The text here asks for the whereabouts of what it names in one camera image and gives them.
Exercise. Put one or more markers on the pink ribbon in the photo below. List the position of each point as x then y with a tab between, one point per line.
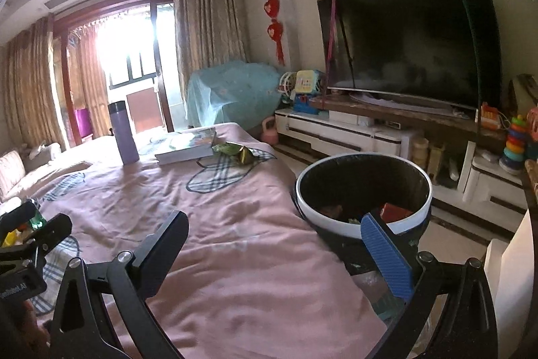
333	26

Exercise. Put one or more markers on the purple storage box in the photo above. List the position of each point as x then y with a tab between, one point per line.
83	122

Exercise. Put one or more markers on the teal covered armchair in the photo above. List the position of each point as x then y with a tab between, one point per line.
231	90

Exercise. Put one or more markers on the brown wooden television board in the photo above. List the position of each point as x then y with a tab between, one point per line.
420	117

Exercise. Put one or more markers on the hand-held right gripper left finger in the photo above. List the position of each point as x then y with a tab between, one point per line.
164	254

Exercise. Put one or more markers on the white-rimmed black trash bin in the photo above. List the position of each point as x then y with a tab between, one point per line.
309	212

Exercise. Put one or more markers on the white board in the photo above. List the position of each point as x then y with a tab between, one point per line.
512	279

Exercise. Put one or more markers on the shiny green wrapper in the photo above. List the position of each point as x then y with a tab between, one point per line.
38	221

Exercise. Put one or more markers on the colourful picture book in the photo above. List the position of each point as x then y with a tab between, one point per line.
185	151

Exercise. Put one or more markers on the blue toy cash register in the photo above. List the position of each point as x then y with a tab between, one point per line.
306	104

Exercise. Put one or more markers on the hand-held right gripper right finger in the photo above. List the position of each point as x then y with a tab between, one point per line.
386	254

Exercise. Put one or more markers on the yellow teal activity cube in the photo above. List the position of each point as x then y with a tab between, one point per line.
309	81

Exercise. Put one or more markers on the beige patterned curtain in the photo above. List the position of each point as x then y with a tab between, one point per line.
210	39
90	69
29	90

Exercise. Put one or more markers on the pink kettlebell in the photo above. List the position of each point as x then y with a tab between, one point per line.
270	132

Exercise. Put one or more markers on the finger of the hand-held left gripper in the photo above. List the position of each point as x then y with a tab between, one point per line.
19	216
52	230

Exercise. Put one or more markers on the red balcony door frame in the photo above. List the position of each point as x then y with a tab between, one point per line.
61	90

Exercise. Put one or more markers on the black flat television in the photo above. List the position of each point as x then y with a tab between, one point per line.
412	39

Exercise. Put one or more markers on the white television cabinet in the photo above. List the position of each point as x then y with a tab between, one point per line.
336	132

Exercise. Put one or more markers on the green gold snack wrapper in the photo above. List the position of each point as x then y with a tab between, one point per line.
227	149

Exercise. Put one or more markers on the orange toy telephone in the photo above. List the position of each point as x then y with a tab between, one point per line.
492	117

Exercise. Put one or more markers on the purple thermos bottle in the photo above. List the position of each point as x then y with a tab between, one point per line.
124	132

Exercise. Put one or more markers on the white cage ball toy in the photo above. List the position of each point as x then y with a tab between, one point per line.
287	87

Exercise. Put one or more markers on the red rainbow candy box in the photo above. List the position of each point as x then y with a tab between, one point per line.
395	212

